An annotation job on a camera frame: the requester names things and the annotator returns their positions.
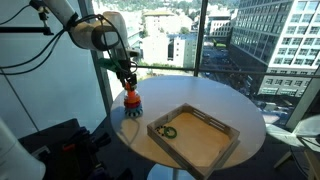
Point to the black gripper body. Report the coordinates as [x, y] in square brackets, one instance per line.
[126, 70]

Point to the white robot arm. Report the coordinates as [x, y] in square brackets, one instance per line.
[90, 31]

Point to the orange toy rod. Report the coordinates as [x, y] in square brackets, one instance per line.
[131, 95]

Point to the shallow wooden crate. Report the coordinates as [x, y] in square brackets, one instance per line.
[200, 140]

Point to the blue black clamp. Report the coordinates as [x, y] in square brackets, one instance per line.
[100, 173]

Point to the white rounded cylinder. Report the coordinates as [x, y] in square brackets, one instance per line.
[16, 156]

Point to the white chair metal base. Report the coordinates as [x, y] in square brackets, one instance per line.
[296, 133]

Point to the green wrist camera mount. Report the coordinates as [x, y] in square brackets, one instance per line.
[108, 64]

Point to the window frame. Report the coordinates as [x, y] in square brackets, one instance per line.
[200, 40]

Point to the white table pedestal base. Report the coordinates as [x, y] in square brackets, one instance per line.
[160, 174]

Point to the camera on boom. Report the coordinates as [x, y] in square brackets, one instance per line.
[39, 4]

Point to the black camera boom stand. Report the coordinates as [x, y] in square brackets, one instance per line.
[23, 30]

